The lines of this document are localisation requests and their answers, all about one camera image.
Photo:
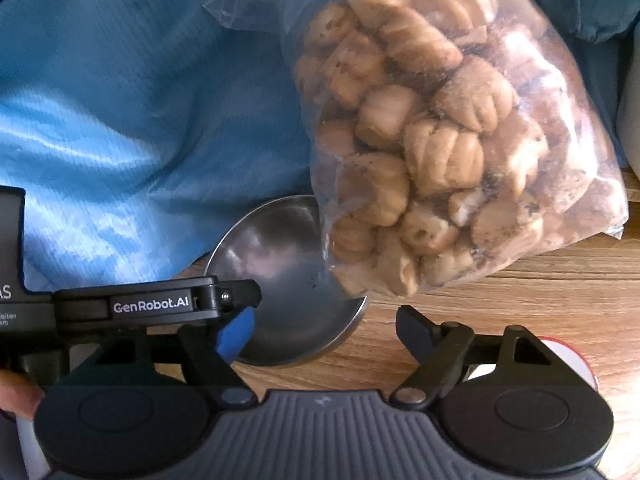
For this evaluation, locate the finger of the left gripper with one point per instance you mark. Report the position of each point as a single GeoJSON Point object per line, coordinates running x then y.
{"type": "Point", "coordinates": [182, 301]}

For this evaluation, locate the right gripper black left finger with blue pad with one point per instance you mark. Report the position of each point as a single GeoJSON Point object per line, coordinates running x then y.
{"type": "Point", "coordinates": [191, 367]}

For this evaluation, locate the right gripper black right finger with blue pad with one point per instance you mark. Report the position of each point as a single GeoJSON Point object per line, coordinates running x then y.
{"type": "Point", "coordinates": [462, 370]}

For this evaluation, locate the steel bowl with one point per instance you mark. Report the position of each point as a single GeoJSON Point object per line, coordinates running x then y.
{"type": "Point", "coordinates": [304, 313]}

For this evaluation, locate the person's left hand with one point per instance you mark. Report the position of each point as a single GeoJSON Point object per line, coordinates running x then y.
{"type": "Point", "coordinates": [19, 395]}

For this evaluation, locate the blue fabric cloth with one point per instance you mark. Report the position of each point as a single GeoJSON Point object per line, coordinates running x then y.
{"type": "Point", "coordinates": [140, 129]}

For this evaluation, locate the clear bag of cookies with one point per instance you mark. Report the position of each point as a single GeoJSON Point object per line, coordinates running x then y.
{"type": "Point", "coordinates": [450, 137]}

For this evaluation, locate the white plastic jug red handle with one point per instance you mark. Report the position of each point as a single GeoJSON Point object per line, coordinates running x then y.
{"type": "Point", "coordinates": [628, 116]}

